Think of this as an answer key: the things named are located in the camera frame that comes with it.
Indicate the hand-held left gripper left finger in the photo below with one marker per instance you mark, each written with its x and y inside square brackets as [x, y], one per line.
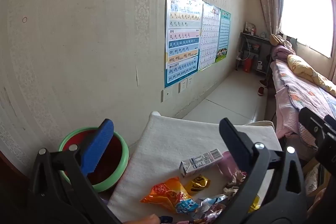
[98, 146]

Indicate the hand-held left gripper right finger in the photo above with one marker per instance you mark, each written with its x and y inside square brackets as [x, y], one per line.
[236, 144]

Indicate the pink strawberry snack package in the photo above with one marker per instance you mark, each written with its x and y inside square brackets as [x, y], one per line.
[225, 161]

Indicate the red basin with green rim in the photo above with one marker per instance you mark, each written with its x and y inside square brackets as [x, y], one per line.
[115, 176]

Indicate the gold chocolate wrapper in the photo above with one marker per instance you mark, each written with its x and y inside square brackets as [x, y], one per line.
[197, 182]

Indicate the blue white snack wrapper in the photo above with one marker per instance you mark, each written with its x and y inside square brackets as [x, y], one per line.
[212, 200]

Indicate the yellow snack bag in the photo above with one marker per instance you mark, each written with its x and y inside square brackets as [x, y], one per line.
[254, 204]

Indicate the bed with pink quilt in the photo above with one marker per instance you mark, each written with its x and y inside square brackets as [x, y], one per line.
[307, 92]

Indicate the pink bed sheet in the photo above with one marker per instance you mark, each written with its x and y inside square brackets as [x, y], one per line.
[284, 108]

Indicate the beige cloth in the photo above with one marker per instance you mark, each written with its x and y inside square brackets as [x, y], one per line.
[262, 124]

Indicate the crumpled pink white wrapper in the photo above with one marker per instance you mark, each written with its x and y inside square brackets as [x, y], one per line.
[233, 183]

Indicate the small white milk carton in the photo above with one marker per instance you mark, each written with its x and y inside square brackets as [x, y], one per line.
[195, 164]

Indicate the yellow floral quilt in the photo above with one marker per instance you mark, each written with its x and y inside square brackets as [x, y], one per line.
[307, 70]

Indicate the white floral cushion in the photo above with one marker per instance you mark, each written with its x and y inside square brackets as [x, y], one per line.
[312, 179]

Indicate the red shoe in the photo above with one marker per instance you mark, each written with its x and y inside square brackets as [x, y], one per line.
[263, 83]
[261, 91]

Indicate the white table cloth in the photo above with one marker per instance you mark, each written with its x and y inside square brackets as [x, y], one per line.
[170, 140]

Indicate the purple folded blanket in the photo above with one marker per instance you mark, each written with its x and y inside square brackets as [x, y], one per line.
[282, 52]

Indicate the small white object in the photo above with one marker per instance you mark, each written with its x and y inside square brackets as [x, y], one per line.
[259, 66]

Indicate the orange snack wrapper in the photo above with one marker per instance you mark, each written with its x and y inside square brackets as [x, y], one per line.
[165, 191]

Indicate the red container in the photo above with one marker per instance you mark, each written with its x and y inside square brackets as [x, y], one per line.
[248, 64]

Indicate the beige pillow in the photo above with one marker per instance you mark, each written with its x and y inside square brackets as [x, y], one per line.
[278, 40]

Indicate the metal shelf rack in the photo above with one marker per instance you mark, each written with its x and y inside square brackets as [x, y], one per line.
[253, 41]

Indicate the white chart poster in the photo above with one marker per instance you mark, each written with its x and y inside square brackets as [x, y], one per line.
[210, 37]

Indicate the green chart poster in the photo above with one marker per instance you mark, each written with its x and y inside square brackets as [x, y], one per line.
[224, 35]

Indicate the window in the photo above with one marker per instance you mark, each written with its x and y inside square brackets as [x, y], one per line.
[307, 11]

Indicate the blue letter chart poster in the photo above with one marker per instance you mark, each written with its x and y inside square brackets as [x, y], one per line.
[182, 37]

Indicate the white wall socket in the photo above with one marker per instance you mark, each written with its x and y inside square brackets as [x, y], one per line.
[189, 82]
[182, 86]

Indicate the white wall outlet plate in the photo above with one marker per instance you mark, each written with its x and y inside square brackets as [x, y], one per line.
[166, 95]

